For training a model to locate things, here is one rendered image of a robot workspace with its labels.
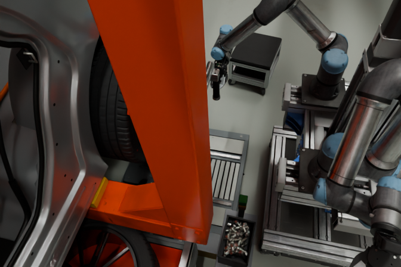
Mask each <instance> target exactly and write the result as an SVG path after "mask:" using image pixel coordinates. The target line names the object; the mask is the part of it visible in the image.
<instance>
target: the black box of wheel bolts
mask: <svg viewBox="0 0 401 267"><path fill-rule="evenodd" d="M255 224H256V222H253V221H249V220H246V219H242V218H238V217H235V216H230V215H227V219H226V223H225V226H224V231H223V235H222V238H221V243H220V248H219V251H218V255H217V257H218V263H222V264H224V265H228V266H232V267H247V266H248V263H249V257H250V252H251V247H252V241H253V236H254V231H255Z"/></svg>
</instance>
